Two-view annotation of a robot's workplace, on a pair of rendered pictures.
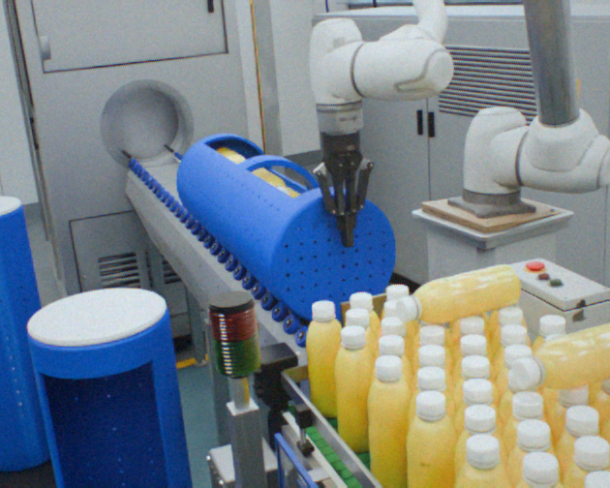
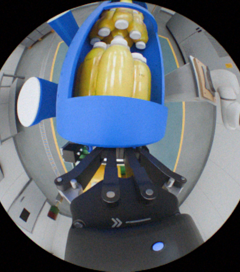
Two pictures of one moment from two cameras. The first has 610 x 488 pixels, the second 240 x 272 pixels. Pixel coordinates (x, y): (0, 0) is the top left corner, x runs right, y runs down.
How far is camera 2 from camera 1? 1.70 m
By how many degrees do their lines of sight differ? 86
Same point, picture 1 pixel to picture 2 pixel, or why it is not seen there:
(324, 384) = not seen: hidden behind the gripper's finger
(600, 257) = not seen: hidden behind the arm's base
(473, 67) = not seen: outside the picture
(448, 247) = (190, 76)
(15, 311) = (66, 30)
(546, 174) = (225, 112)
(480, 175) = (217, 82)
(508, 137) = (233, 94)
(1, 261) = (61, 24)
